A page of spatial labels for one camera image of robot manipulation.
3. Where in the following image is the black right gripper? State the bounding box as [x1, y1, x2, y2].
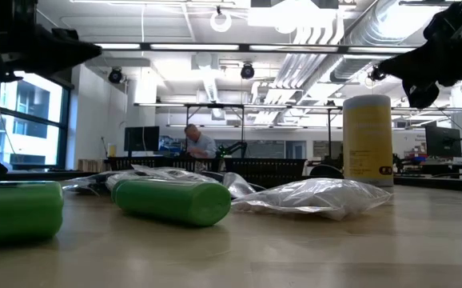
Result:
[377, 2, 462, 110]

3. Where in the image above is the clear bag with dark item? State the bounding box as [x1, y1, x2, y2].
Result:
[62, 170, 114, 198]

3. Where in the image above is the clear bag of cotton swabs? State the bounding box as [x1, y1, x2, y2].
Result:
[105, 163, 221, 186]
[230, 178, 394, 222]

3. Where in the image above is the green plastic travel bottle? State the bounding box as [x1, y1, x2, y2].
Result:
[0, 180, 65, 246]
[110, 178, 233, 228]

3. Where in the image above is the clear plastic bag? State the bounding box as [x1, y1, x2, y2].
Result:
[214, 171, 257, 200]

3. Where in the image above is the black monitor on arm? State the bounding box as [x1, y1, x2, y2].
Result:
[424, 125, 462, 177]

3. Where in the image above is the large glass window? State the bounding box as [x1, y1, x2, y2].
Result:
[0, 70, 72, 171]

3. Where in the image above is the yellow white wipes canister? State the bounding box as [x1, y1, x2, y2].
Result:
[342, 94, 395, 188]

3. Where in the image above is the cluttered black background desk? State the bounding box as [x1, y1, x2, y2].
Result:
[394, 150, 462, 179]

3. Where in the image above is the black computer monitor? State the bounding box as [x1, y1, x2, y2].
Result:
[123, 126, 161, 158]

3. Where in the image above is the wooden slat crate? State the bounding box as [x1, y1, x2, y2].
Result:
[77, 158, 106, 172]

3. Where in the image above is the black slotted plastic basket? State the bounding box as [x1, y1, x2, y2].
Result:
[162, 156, 225, 177]
[222, 157, 308, 190]
[106, 155, 164, 174]

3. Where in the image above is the person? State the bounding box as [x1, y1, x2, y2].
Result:
[183, 123, 218, 159]

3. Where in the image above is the black ceiling camera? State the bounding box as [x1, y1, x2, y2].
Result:
[108, 66, 125, 85]
[368, 66, 388, 83]
[240, 62, 256, 80]

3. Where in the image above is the silver ventilation duct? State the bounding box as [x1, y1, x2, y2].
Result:
[329, 0, 428, 83]

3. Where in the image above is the black curved frame handle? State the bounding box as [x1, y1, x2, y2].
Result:
[309, 163, 345, 180]

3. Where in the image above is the white ring ceiling lamp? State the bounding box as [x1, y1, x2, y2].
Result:
[209, 8, 233, 34]

